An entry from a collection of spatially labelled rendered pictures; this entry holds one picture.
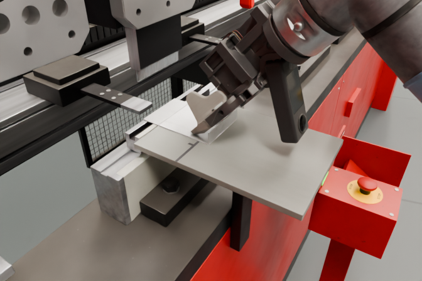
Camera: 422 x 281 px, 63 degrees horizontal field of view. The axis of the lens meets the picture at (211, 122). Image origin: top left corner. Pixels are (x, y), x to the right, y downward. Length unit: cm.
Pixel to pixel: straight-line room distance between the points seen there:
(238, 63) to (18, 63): 24
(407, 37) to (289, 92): 15
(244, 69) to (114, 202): 29
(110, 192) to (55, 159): 174
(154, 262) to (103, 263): 7
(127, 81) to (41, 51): 51
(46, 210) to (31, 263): 139
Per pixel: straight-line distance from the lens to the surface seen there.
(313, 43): 40
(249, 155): 50
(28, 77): 75
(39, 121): 74
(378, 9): 37
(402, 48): 38
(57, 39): 37
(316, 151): 53
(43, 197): 205
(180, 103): 62
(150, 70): 54
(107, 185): 55
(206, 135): 53
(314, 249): 170
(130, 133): 56
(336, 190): 81
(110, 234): 58
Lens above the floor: 131
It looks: 33 degrees down
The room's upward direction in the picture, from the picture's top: straight up
